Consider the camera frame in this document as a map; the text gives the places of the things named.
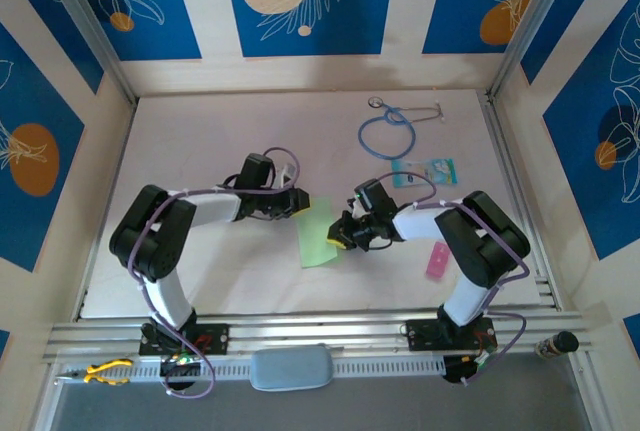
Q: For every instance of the green paper sheet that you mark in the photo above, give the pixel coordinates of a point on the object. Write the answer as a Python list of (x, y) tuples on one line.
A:
[(315, 241)]

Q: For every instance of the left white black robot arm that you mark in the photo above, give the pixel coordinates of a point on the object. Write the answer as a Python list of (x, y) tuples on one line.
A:
[(215, 208)]

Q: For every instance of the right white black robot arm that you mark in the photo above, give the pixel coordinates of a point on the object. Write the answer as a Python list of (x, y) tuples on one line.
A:
[(420, 223)]

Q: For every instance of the teal wipes packet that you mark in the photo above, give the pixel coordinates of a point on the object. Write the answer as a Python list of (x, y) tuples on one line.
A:
[(442, 171)]

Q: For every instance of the pale pink table mat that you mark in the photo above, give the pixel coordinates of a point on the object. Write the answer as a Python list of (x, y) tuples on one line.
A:
[(200, 126)]

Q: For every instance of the aluminium profile beam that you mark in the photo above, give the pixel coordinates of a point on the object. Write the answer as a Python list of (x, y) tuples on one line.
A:
[(320, 331)]

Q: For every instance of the blue stethoscope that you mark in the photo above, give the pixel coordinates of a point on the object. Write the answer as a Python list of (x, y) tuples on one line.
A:
[(375, 101)]

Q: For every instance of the grey blue pouch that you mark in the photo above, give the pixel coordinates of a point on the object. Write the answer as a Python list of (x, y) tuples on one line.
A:
[(292, 368)]

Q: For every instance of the black controller board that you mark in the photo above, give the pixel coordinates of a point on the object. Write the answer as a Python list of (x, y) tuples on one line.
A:
[(172, 366), (455, 368)]

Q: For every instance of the small bottle with dark cap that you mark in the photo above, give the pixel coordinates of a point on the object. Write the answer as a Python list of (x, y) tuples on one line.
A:
[(565, 342)]

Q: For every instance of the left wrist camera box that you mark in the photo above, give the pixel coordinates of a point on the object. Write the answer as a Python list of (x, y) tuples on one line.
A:
[(286, 173)]

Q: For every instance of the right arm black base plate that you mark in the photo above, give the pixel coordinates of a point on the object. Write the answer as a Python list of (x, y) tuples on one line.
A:
[(422, 333)]

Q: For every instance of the aluminium table side rail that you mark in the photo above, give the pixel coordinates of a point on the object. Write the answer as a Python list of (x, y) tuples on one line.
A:
[(495, 121)]

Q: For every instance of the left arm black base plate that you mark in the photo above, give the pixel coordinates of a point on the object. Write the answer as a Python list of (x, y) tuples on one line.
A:
[(215, 338)]

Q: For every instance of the aluminium corner post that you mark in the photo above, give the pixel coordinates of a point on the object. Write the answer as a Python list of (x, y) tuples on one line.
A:
[(531, 16), (84, 16)]

